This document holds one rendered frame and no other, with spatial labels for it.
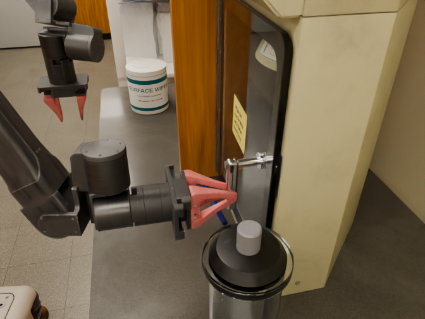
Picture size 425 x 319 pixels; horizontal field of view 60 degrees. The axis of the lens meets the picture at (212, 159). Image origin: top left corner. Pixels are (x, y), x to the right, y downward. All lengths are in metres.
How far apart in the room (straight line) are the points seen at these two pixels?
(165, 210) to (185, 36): 0.38
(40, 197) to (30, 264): 1.65
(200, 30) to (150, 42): 1.04
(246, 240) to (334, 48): 0.23
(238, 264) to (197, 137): 0.49
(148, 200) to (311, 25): 0.30
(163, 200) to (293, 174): 0.18
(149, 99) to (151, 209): 0.74
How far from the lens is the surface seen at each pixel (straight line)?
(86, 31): 0.81
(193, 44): 0.78
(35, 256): 2.20
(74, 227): 0.54
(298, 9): 0.41
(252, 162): 0.53
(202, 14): 0.77
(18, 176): 0.53
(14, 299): 1.67
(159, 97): 1.23
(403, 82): 0.97
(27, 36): 5.56
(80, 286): 1.98
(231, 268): 0.42
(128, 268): 0.74
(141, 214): 0.52
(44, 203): 0.54
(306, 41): 0.42
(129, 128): 1.18
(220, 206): 0.55
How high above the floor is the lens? 1.50
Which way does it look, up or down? 34 degrees down
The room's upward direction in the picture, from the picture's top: straight up
